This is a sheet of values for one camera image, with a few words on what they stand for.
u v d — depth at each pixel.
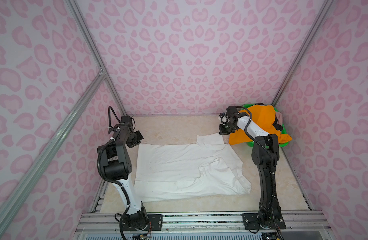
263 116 0.95
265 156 0.60
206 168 0.91
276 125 0.98
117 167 0.54
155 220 0.74
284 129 0.98
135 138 0.85
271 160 0.58
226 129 0.91
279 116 1.03
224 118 0.96
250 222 0.73
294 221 0.74
